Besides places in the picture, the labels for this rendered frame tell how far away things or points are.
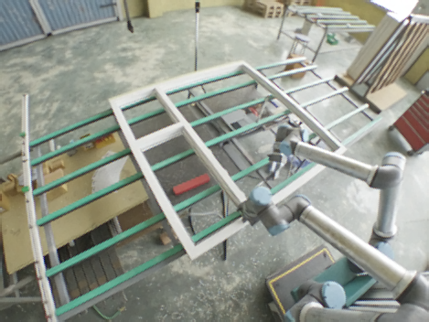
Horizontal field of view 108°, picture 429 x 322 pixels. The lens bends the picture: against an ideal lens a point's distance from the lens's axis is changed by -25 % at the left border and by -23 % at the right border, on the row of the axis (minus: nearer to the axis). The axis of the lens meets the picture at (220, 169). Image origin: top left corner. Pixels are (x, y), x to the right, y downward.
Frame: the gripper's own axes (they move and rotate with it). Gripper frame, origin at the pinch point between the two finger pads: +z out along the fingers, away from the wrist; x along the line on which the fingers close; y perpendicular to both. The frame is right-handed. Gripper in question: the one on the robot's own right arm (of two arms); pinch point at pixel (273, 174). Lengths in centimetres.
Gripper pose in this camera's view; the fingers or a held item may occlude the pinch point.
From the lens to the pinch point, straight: 138.1
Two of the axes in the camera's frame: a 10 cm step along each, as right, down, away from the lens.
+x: 4.6, 1.3, -8.8
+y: -8.5, -2.0, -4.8
